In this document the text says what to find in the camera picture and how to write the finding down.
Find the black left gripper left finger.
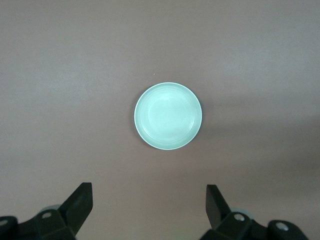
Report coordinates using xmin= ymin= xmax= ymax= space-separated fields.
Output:
xmin=17 ymin=182 xmax=94 ymax=240

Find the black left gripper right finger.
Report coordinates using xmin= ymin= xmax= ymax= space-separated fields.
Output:
xmin=199 ymin=184 xmax=270 ymax=240

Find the mint green round plate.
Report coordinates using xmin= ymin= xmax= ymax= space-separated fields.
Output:
xmin=133 ymin=82 xmax=203 ymax=151

